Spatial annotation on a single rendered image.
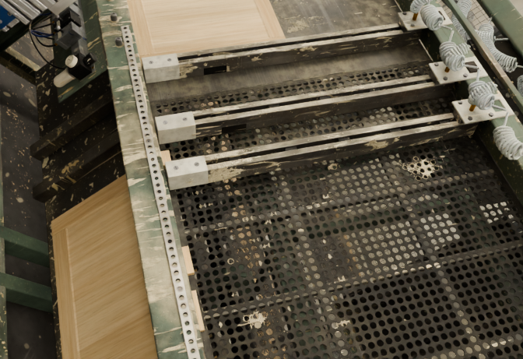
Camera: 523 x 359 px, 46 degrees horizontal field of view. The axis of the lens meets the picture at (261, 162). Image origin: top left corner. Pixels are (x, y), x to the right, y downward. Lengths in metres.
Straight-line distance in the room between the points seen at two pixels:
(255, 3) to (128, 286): 1.23
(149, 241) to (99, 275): 0.48
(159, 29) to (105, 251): 0.86
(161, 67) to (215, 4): 0.47
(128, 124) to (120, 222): 0.38
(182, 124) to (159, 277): 0.54
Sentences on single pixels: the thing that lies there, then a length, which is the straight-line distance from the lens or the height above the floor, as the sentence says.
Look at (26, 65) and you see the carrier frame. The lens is 3.19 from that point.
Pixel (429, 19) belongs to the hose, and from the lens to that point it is 2.42.
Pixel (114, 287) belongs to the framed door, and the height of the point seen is 0.50.
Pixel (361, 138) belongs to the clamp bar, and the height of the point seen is 1.45.
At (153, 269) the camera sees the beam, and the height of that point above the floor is 0.84.
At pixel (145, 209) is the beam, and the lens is 1.87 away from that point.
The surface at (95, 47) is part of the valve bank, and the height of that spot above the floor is 0.77.
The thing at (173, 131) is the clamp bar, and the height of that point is 0.96.
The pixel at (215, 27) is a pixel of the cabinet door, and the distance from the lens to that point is 2.46.
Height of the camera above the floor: 1.72
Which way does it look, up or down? 17 degrees down
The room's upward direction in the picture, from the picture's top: 59 degrees clockwise
